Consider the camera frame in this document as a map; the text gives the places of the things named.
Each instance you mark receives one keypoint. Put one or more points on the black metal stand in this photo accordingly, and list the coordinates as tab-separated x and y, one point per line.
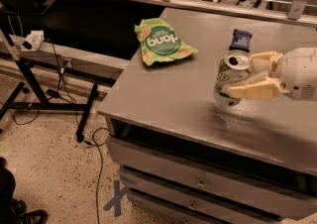
43	103

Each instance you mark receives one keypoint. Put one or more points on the dark blue snack packet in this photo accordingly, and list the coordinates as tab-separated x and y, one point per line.
241	41

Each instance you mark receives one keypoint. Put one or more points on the green 7up soda can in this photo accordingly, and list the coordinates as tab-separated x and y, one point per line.
235	66

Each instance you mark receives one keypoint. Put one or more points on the grey drawer cabinet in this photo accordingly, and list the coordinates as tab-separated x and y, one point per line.
185	156

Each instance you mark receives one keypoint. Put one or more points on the black shoe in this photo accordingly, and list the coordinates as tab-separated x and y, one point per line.
34	217

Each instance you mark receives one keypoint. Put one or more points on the white power adapter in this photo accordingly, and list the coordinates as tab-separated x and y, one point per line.
33	41

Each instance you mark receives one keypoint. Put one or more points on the green rice chip bag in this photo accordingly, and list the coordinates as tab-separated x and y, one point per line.
160	43

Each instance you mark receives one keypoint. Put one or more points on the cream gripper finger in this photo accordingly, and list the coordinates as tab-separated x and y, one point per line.
260	86
266	60

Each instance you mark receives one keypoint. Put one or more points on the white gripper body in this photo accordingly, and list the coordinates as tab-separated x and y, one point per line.
299	71

